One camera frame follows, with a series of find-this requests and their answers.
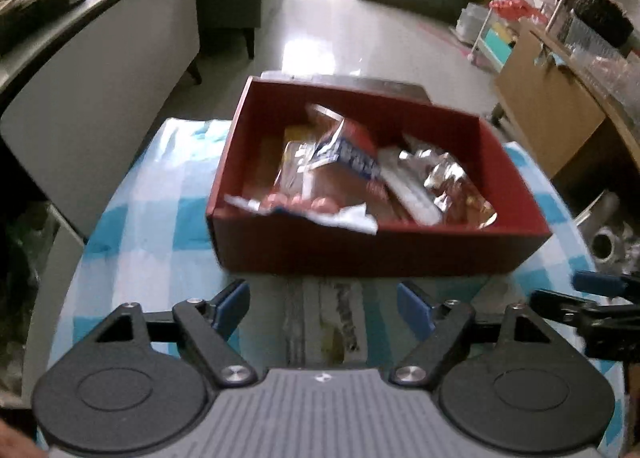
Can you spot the metal mug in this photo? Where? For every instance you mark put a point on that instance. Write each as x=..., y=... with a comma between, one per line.
x=607, y=243

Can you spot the dark mesh basket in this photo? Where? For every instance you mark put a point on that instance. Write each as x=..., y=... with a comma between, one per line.
x=600, y=13

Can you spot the row of clear glasses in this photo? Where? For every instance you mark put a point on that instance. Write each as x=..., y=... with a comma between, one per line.
x=610, y=68

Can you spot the white cabinet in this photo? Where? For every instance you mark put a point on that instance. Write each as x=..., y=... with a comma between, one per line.
x=100, y=88

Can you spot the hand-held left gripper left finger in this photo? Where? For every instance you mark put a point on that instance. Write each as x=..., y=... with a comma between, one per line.
x=232, y=305

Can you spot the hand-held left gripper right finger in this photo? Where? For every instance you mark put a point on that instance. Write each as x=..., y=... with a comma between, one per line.
x=412, y=308

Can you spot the orange snack packet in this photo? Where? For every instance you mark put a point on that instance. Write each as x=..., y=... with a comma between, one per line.
x=310, y=205

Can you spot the blue red snack bag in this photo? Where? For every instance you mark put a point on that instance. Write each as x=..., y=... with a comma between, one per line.
x=350, y=153

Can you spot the red cardboard box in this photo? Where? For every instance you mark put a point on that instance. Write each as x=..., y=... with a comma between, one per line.
x=350, y=248

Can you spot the blue white checked tablecloth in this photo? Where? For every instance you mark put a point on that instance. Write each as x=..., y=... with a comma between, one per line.
x=150, y=248

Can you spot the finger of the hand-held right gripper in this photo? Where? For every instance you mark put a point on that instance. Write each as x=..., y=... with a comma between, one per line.
x=605, y=285
x=560, y=304

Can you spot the red plastic bag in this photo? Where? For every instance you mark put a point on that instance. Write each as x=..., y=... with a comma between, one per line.
x=515, y=8

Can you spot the white green snack box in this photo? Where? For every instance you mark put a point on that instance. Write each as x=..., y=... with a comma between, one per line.
x=325, y=323

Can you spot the stack of white containers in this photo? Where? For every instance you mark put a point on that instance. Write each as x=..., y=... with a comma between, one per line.
x=470, y=23

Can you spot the black tray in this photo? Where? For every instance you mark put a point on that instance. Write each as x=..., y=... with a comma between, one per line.
x=40, y=8

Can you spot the brown cardboard box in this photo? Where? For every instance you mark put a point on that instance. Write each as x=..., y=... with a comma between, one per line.
x=545, y=103

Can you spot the turquoise box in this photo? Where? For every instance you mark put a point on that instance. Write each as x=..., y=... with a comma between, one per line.
x=500, y=45

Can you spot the silver foil snack packet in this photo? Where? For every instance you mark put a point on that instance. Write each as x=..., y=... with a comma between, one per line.
x=445, y=178

